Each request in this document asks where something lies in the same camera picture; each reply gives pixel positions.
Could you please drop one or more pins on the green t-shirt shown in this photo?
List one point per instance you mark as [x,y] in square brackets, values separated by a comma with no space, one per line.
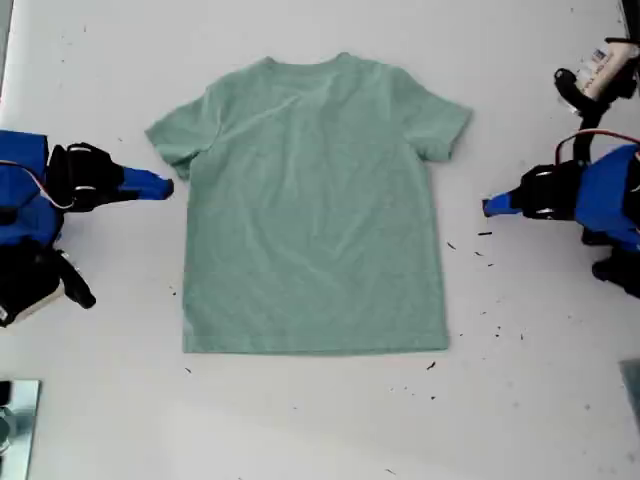
[310,210]

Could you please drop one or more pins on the black camera stalk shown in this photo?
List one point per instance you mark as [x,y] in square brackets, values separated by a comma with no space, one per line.
[582,107]
[80,290]

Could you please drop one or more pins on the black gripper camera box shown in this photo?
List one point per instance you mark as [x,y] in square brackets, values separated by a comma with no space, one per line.
[30,302]
[605,67]

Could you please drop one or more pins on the black clamp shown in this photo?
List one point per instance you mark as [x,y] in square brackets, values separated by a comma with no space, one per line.
[4,392]

